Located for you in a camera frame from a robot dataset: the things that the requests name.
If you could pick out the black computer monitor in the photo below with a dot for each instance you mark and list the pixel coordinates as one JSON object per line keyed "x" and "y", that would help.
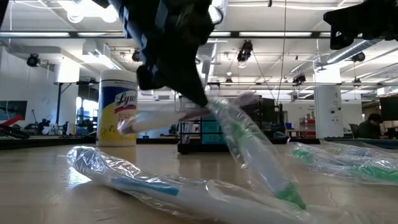
{"x": 390, "y": 109}

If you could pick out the white round pillar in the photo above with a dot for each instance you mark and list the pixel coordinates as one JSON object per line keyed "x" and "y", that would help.
{"x": 328, "y": 109}

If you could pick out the grey office chair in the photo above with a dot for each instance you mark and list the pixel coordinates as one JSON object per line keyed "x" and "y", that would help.
{"x": 352, "y": 130}

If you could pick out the black steel post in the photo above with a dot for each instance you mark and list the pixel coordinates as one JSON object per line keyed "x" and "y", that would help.
{"x": 58, "y": 102}

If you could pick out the red storage shelf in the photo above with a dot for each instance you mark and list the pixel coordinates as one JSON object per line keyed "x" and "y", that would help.
{"x": 307, "y": 127}

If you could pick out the green white toothbrush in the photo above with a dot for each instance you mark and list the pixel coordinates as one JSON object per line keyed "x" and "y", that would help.
{"x": 373, "y": 172}
{"x": 264, "y": 165}

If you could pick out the red and black machine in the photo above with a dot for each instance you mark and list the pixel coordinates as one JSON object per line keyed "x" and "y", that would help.
{"x": 12, "y": 129}

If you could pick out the Lysol wipes canister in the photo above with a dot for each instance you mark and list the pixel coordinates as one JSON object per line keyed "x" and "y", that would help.
{"x": 116, "y": 124}

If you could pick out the orange white toothbrush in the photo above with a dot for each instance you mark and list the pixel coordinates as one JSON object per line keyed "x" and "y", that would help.
{"x": 149, "y": 121}

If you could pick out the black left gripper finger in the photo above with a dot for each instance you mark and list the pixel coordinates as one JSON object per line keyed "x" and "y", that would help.
{"x": 183, "y": 82}
{"x": 196, "y": 81}

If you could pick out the black aluminium table frame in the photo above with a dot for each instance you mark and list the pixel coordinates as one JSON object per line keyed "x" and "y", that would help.
{"x": 46, "y": 141}

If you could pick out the black ceiling-mounted camera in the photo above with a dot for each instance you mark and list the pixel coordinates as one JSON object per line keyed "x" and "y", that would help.
{"x": 33, "y": 60}
{"x": 136, "y": 56}
{"x": 245, "y": 51}
{"x": 299, "y": 79}
{"x": 358, "y": 57}

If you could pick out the person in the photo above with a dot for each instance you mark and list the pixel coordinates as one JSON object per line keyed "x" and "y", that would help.
{"x": 368, "y": 129}

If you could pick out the dark wall screen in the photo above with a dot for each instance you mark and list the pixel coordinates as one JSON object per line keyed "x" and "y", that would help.
{"x": 12, "y": 109}

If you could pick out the silver spiral air duct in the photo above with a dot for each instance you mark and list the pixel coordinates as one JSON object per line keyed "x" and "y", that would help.
{"x": 351, "y": 51}

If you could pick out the black cabinet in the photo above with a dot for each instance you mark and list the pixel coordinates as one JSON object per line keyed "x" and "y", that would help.
{"x": 270, "y": 118}

